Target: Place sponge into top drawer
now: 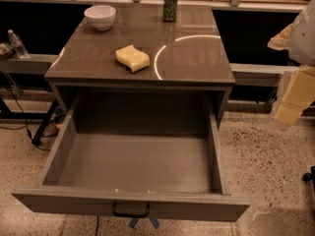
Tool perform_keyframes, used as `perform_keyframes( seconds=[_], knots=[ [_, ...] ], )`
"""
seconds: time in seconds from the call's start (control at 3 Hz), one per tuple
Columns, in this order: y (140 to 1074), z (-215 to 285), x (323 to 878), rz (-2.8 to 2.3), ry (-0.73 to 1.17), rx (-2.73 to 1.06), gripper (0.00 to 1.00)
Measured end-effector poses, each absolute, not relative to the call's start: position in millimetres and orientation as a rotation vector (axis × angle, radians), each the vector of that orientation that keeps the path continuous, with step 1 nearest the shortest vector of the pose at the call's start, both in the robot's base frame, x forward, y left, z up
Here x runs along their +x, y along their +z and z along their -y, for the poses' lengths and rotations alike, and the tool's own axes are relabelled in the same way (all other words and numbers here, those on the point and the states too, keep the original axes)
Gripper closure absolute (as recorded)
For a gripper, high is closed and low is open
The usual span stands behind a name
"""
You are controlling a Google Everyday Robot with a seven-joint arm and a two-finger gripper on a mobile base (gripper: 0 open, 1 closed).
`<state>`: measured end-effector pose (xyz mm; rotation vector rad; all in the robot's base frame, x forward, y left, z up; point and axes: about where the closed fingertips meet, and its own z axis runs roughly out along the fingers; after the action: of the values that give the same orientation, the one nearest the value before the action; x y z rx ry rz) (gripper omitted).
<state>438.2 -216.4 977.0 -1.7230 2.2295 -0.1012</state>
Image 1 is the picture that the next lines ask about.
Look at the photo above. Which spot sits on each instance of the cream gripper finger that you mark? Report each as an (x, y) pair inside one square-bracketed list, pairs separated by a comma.
[(298, 95), (281, 40)]

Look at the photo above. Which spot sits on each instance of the yellow sponge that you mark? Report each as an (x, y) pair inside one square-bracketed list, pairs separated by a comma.
[(133, 58)]

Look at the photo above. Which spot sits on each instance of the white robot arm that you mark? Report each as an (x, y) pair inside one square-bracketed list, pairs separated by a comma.
[(298, 39)]

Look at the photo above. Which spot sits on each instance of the grey wooden drawer cabinet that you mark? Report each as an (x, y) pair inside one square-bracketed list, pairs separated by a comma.
[(185, 54)]

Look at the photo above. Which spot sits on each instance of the open grey top drawer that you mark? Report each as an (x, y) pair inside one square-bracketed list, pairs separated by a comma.
[(161, 149)]

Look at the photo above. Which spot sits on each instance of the black caster wheel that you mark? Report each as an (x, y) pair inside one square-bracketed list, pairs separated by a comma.
[(309, 176)]

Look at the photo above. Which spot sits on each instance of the green drink can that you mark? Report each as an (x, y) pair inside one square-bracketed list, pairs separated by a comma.
[(170, 10)]

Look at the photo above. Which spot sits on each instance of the white ceramic bowl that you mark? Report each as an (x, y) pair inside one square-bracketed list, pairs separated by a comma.
[(101, 17)]

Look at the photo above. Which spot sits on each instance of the blue tape on floor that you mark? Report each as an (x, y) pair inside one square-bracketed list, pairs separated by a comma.
[(153, 222)]

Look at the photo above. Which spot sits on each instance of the low grey side shelf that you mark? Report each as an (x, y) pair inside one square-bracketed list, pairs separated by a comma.
[(37, 64)]

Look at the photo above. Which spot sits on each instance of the clear plastic water bottle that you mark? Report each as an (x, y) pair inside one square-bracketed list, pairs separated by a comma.
[(18, 44)]

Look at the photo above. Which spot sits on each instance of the small dish on shelf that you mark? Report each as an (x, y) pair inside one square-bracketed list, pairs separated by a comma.
[(6, 50)]

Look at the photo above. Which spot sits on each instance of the black drawer handle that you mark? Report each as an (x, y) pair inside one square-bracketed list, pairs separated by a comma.
[(127, 210)]

